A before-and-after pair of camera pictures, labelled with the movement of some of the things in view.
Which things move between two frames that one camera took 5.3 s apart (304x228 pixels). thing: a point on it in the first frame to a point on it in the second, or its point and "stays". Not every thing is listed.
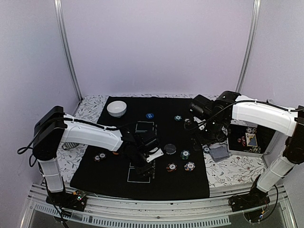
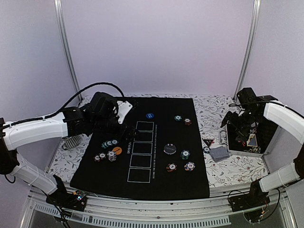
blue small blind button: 149,115 stays
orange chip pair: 100,156 stays
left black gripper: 144,171 to 128,134
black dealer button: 170,149 stays
